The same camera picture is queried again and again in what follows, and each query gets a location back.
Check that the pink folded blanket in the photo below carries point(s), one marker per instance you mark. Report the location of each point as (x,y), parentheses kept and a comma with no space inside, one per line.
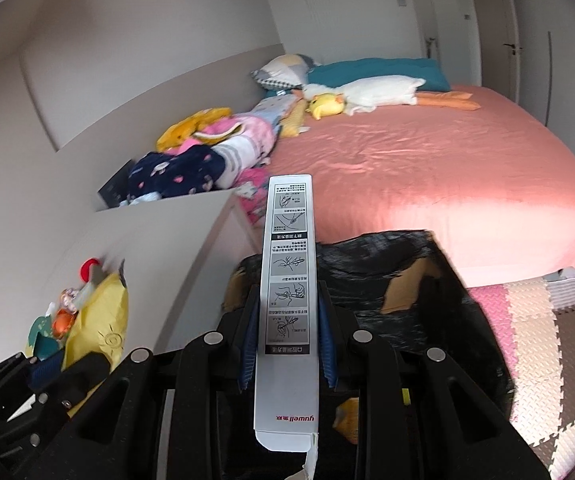
(245,142)

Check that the yellow packet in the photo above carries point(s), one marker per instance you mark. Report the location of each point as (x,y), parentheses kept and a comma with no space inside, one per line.
(347,420)

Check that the white door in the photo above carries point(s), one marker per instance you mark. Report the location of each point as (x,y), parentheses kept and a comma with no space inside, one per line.
(472,20)

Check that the pink printed cloth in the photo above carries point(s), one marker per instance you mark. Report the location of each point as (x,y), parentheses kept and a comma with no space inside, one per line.
(255,195)

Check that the small colourful toy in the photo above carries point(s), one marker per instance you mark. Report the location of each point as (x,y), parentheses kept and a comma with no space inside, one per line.
(62,322)

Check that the cardboard box with black bag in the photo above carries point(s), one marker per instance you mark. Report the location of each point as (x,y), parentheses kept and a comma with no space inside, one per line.
(377,280)

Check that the light printed pillow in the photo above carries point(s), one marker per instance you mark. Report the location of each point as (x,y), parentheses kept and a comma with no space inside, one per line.
(275,107)

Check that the bed with pink sheet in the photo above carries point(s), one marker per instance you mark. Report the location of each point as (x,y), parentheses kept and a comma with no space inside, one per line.
(442,175)

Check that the long white printed carton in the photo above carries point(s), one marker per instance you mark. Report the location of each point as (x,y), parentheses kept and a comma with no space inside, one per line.
(287,240)

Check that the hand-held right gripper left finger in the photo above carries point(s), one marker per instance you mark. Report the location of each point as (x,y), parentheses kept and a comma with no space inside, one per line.
(246,345)

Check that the white goose plush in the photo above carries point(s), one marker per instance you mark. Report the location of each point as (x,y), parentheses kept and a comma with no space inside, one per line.
(382,89)

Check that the pink and brown foam mat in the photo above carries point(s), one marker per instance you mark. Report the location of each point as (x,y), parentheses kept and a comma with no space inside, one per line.
(557,360)

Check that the yellow plastic bag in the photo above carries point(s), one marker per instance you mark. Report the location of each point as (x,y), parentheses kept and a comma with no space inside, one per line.
(100,320)

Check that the black wall panel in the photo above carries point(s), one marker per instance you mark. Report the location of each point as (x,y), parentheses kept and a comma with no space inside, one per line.
(115,185)

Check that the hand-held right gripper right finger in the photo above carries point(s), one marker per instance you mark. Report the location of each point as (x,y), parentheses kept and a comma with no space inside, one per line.
(326,345)

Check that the red plush heart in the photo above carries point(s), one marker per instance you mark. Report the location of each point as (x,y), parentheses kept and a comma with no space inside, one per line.
(89,269)

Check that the long yellow cushion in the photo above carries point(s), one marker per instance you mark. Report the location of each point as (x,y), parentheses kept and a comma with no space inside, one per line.
(292,120)

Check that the patchwork patterned pillow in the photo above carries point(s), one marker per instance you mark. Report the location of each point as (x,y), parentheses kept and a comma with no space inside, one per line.
(280,70)

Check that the white bedside table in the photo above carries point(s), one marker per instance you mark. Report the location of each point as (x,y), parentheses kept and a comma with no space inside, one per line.
(167,270)

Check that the yellow plush blanket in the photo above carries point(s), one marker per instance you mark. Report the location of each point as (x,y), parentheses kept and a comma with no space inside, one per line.
(192,125)

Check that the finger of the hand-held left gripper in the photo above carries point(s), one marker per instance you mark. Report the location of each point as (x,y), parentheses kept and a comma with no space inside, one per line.
(85,372)

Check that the yellow chick plush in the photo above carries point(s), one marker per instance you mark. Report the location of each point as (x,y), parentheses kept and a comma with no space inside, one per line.
(325,105)

